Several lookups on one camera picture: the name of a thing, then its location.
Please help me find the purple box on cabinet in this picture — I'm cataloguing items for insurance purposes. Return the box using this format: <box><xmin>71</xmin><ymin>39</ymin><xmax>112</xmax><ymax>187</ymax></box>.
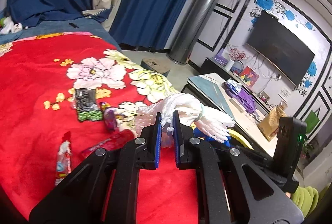
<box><xmin>214</xmin><ymin>48</ymin><xmax>229</xmax><ymax>66</ymax></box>

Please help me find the black tv cabinet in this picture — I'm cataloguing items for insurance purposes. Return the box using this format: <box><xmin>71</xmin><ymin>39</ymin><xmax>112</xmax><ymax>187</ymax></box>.
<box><xmin>199</xmin><ymin>57</ymin><xmax>271</xmax><ymax>115</ymax></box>

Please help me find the blue crumpled wrapper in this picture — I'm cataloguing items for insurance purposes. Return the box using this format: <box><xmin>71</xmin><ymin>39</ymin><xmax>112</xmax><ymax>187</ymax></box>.
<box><xmin>193</xmin><ymin>127</ymin><xmax>231</xmax><ymax>148</ymax></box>

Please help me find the silver tower air conditioner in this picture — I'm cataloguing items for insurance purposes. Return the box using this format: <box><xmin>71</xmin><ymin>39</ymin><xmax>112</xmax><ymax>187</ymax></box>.
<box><xmin>168</xmin><ymin>0</ymin><xmax>218</xmax><ymax>65</ymax></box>

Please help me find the blue sofa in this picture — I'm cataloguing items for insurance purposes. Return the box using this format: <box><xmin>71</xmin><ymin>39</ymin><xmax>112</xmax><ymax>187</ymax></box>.
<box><xmin>1</xmin><ymin>17</ymin><xmax>122</xmax><ymax>52</ymax></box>

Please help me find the purple snack wrapper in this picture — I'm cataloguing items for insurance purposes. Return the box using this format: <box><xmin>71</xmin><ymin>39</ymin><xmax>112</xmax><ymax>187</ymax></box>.
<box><xmin>100</xmin><ymin>102</ymin><xmax>124</xmax><ymax>131</ymax></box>

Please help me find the yellow rimmed trash bin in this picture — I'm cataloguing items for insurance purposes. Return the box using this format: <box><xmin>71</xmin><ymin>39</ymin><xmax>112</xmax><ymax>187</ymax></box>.
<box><xmin>228</xmin><ymin>129</ymin><xmax>254</xmax><ymax>150</ymax></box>

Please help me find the white tissue pack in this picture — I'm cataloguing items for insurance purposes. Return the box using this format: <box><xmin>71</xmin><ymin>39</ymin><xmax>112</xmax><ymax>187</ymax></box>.
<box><xmin>226</xmin><ymin>79</ymin><xmax>242</xmax><ymax>94</ymax></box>

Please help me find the marble coffee table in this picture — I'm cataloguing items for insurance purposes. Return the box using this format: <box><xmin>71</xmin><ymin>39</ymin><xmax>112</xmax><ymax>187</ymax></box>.
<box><xmin>182</xmin><ymin>73</ymin><xmax>277</xmax><ymax>157</ymax></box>

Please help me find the colourful picture frame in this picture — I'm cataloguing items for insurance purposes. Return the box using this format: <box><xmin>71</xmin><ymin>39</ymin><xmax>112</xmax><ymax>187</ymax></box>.
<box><xmin>239</xmin><ymin>66</ymin><xmax>259</xmax><ymax>88</ymax></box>

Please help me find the green shopping bag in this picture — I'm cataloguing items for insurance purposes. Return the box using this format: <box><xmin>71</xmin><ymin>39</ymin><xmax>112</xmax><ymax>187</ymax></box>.
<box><xmin>305</xmin><ymin>107</ymin><xmax>321</xmax><ymax>134</ymax></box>

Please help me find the brown paper bag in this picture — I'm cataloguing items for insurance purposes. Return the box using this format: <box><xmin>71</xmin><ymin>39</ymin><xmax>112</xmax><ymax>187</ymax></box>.
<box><xmin>257</xmin><ymin>105</ymin><xmax>286</xmax><ymax>142</ymax></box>

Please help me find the white plush toy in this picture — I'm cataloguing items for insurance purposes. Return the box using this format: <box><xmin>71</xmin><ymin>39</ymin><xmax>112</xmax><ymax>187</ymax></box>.
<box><xmin>0</xmin><ymin>16</ymin><xmax>23</xmax><ymax>35</ymax></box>

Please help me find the black wall television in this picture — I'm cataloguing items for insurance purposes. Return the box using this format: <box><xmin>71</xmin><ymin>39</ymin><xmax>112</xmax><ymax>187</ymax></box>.
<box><xmin>247</xmin><ymin>11</ymin><xmax>315</xmax><ymax>86</ymax></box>

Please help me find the red white candy stick wrapper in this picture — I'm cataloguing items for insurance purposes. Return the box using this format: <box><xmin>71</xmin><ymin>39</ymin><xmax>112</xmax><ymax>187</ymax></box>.
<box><xmin>55</xmin><ymin>131</ymin><xmax>71</xmax><ymax>186</ymax></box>

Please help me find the white vase with red flowers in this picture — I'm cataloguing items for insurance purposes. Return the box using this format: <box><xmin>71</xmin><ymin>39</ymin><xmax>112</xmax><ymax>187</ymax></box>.
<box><xmin>225</xmin><ymin>48</ymin><xmax>247</xmax><ymax>71</ymax></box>

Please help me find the red floral blanket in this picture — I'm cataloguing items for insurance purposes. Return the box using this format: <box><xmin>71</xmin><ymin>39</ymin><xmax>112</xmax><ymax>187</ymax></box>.
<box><xmin>0</xmin><ymin>31</ymin><xmax>200</xmax><ymax>224</ymax></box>

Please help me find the red cylindrical candy tube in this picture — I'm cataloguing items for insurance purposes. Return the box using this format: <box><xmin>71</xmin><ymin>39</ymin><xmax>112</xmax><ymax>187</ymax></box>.
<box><xmin>80</xmin><ymin>129</ymin><xmax>135</xmax><ymax>160</ymax></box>

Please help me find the black green snack packet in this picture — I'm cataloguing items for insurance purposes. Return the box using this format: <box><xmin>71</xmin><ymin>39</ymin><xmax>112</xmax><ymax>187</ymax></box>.
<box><xmin>75</xmin><ymin>88</ymin><xmax>103</xmax><ymax>122</ymax></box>

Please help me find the green sleeved forearm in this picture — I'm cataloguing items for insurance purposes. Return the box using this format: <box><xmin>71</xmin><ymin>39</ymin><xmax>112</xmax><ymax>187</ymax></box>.
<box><xmin>290</xmin><ymin>186</ymin><xmax>319</xmax><ymax>218</ymax></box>

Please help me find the purple bag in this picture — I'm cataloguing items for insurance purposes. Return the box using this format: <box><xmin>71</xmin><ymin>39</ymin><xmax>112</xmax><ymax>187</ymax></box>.
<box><xmin>224</xmin><ymin>83</ymin><xmax>256</xmax><ymax>114</ymax></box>

